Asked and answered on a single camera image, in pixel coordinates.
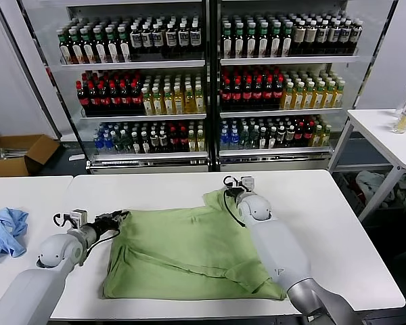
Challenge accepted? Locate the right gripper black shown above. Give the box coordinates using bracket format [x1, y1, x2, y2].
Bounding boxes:
[225, 186, 248, 202]

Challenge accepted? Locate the light blue crumpled cloth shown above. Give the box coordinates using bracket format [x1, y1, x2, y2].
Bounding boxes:
[0, 207, 30, 261]

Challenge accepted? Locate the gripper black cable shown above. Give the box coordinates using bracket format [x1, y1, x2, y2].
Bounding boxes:
[223, 193, 247, 228]
[83, 228, 121, 257]

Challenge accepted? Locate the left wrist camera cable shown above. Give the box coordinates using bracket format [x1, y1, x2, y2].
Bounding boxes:
[52, 212, 72, 228]

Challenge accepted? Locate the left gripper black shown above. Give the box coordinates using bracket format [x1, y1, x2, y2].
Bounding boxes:
[94, 210, 131, 235]

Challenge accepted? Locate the green cap dark drink bottle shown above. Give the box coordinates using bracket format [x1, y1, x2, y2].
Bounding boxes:
[93, 28, 108, 64]
[222, 24, 234, 59]
[117, 26, 132, 64]
[58, 32, 72, 65]
[105, 27, 120, 64]
[70, 30, 83, 65]
[246, 23, 258, 59]
[281, 22, 294, 58]
[257, 22, 270, 58]
[81, 29, 95, 65]
[269, 22, 282, 58]
[233, 24, 246, 59]

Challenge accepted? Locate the white side table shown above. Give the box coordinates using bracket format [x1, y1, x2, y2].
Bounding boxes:
[327, 108, 406, 223]

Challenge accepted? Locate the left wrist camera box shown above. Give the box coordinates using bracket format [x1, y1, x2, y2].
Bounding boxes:
[69, 209, 89, 227]

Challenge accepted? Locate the open brown cardboard box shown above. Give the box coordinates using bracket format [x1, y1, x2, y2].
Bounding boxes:
[0, 134, 61, 177]

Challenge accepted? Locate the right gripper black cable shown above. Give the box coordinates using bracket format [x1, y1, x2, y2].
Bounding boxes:
[223, 193, 247, 228]

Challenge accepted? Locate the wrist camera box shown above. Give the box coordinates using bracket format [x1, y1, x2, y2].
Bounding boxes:
[69, 209, 89, 227]
[240, 175, 256, 192]

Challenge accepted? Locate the dark bottle beige label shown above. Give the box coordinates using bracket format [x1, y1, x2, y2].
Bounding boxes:
[352, 20, 364, 54]
[340, 20, 353, 55]
[317, 20, 330, 55]
[293, 21, 306, 56]
[305, 20, 318, 55]
[329, 20, 342, 55]

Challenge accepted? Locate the white crumpled cloth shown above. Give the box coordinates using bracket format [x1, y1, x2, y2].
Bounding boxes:
[355, 171, 395, 204]

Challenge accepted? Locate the bundle of metal rods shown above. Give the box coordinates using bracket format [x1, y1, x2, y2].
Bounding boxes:
[0, 146, 28, 160]

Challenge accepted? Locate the red cap cola bottle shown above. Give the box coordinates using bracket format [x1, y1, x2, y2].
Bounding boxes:
[273, 76, 286, 110]
[97, 82, 110, 114]
[252, 77, 264, 111]
[294, 122, 305, 148]
[263, 77, 275, 110]
[178, 126, 189, 152]
[168, 127, 179, 152]
[108, 82, 120, 114]
[87, 82, 99, 114]
[304, 121, 315, 148]
[118, 81, 132, 114]
[76, 81, 89, 114]
[242, 78, 254, 111]
[130, 80, 143, 114]
[221, 78, 233, 111]
[231, 78, 244, 111]

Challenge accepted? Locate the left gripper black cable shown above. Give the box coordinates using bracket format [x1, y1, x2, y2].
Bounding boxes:
[83, 228, 121, 257]

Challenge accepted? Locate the white beverage display cabinet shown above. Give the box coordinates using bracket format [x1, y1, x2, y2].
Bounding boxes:
[211, 0, 363, 173]
[57, 0, 213, 175]

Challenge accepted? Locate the glass cabinet door dark frame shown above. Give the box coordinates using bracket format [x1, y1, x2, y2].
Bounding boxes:
[0, 0, 89, 167]
[328, 0, 401, 163]

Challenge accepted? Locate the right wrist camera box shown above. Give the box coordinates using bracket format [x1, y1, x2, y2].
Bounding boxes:
[240, 175, 256, 192]

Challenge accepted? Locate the dark bottle blue white label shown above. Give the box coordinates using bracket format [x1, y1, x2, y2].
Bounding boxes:
[130, 26, 142, 56]
[189, 19, 202, 52]
[165, 23, 178, 53]
[141, 25, 154, 55]
[177, 22, 190, 53]
[152, 24, 165, 54]

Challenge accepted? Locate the green polo shirt with print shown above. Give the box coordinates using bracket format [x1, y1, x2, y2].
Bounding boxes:
[101, 188, 289, 302]

